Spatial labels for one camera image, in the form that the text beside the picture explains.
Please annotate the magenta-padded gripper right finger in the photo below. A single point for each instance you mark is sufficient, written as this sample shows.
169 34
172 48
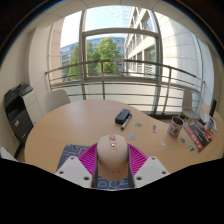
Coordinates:
150 171

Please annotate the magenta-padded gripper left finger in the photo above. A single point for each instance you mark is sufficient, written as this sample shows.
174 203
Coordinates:
73 171

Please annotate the white computer mouse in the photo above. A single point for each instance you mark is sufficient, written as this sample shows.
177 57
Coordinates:
112 160

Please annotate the dark blue patterned mouse pad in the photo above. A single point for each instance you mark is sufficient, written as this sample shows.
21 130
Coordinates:
71 150

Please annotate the small grey sticker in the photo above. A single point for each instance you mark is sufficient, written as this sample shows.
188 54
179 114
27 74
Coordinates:
182 140

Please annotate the blue and yellow sticker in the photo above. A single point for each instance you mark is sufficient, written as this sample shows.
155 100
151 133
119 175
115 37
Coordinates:
190 147

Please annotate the round pale sticker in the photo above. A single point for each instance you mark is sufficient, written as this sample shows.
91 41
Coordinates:
139 125

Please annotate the blue and white marker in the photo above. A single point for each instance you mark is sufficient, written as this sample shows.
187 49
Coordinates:
126 122

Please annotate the red and black magazine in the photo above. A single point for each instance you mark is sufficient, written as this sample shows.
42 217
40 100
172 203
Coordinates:
199 136

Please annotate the black whiteboard eraser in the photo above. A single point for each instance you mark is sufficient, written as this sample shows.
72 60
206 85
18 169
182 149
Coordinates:
122 116

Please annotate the white chair with wooden legs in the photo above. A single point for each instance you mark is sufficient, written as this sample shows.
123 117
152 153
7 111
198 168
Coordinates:
190 110

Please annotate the black and white office printer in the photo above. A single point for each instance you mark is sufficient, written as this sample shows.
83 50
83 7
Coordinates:
20 116

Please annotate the black upright box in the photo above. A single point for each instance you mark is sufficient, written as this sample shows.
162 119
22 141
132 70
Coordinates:
213 108

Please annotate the small green tree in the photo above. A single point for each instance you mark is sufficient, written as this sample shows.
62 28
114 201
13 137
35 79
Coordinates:
75 65

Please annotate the metal balcony railing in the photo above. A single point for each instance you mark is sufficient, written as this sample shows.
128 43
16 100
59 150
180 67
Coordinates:
110 61

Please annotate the large green tree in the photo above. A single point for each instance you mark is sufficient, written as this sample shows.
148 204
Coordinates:
105 55

